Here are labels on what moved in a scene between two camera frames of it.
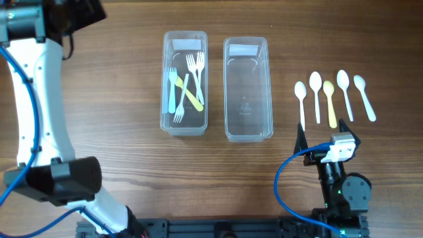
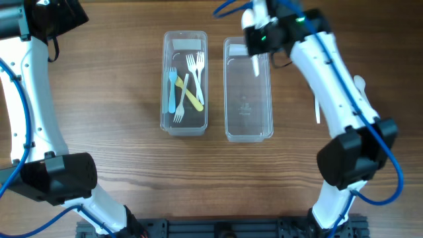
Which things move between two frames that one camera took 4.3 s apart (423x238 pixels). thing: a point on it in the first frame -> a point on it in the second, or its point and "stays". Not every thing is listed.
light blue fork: [172, 76] stays
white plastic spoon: [301, 91] -> [256, 65]
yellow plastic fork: [197, 105] stays
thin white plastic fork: [180, 108] stays
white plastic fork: [192, 65] stays
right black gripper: [317, 156] -> [256, 41]
